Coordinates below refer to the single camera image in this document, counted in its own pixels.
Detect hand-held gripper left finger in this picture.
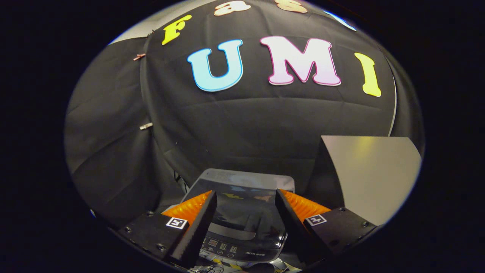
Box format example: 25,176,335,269
117,190,218,269

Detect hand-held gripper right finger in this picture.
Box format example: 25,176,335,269
275,188,377,265

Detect grey washing machine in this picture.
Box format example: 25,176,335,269
182,169,296,263

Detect grey cabinet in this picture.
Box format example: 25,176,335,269
321,135,422,227

